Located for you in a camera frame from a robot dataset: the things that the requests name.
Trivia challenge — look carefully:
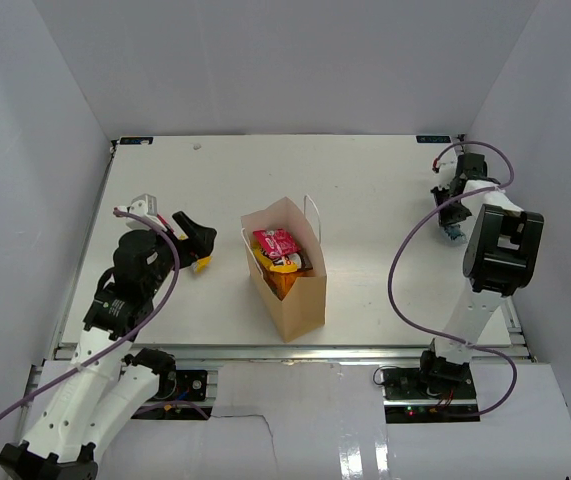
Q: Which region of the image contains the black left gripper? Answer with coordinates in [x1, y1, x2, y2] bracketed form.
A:
[145, 211, 216, 295]

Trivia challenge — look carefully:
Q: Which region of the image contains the small blue silver packet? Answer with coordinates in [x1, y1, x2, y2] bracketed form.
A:
[441, 224, 467, 245]

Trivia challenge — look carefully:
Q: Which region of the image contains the pink candy packet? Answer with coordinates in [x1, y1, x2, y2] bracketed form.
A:
[253, 228, 300, 259]

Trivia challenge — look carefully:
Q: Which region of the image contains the orange yellow snack multipack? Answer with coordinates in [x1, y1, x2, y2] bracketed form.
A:
[264, 270, 313, 300]

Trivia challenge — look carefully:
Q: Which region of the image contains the dark brown M&M's packet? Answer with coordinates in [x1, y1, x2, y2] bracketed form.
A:
[280, 251, 313, 271]

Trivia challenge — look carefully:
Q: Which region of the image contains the yellow M&M's packet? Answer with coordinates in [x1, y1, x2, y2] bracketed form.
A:
[252, 244, 299, 274]

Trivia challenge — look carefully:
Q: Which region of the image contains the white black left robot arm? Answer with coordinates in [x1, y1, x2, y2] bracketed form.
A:
[0, 208, 217, 479]

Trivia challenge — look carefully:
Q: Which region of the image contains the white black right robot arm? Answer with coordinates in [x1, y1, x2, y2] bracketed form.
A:
[416, 153, 544, 399]

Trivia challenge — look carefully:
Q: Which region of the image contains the brown paper bag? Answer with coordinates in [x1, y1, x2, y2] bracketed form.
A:
[241, 196, 327, 342]

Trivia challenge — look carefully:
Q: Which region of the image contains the small yellow snack packet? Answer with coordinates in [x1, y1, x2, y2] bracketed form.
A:
[178, 234, 213, 274]

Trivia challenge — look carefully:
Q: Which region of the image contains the blue label left corner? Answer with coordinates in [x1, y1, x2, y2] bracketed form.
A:
[118, 136, 154, 145]

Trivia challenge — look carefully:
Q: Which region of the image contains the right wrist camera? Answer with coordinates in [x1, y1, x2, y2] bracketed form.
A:
[431, 156, 457, 175]

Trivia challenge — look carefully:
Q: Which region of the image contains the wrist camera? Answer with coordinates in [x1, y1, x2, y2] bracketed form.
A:
[431, 156, 457, 175]
[115, 193, 163, 227]

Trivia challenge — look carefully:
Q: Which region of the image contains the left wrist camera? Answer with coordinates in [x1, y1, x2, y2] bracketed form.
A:
[115, 193, 163, 227]

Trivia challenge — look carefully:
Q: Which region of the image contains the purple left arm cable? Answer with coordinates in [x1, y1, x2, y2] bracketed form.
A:
[0, 209, 212, 471]

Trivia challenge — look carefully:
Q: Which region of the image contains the aluminium front rail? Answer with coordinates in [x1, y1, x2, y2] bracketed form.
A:
[53, 344, 534, 363]

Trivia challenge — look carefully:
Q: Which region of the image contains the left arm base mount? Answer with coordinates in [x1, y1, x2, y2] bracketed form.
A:
[163, 370, 209, 402]

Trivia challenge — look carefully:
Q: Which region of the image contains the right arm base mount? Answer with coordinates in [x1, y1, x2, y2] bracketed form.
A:
[372, 366, 480, 425]

